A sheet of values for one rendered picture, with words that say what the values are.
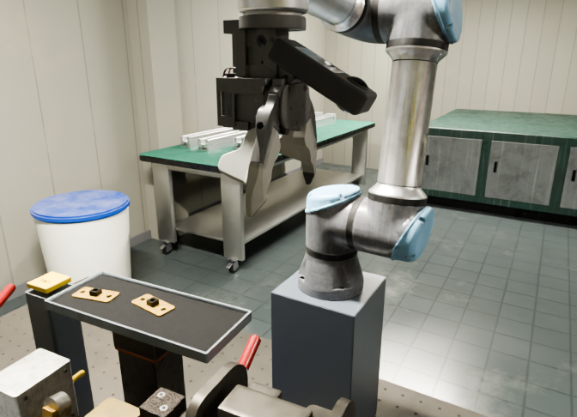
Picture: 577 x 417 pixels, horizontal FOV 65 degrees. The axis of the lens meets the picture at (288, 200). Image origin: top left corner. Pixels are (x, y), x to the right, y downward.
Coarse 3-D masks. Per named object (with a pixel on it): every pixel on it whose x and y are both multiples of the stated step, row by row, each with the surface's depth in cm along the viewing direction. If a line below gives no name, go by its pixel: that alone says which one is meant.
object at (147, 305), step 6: (144, 294) 88; (132, 300) 85; (138, 300) 85; (144, 300) 85; (150, 300) 84; (156, 300) 84; (162, 300) 85; (138, 306) 84; (144, 306) 83; (150, 306) 83; (156, 306) 83; (162, 306) 83; (168, 306) 83; (150, 312) 82; (156, 312) 81; (162, 312) 81
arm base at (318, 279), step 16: (320, 256) 97; (336, 256) 96; (352, 256) 98; (304, 272) 103; (320, 272) 98; (336, 272) 97; (352, 272) 99; (304, 288) 100; (320, 288) 98; (336, 288) 98; (352, 288) 98
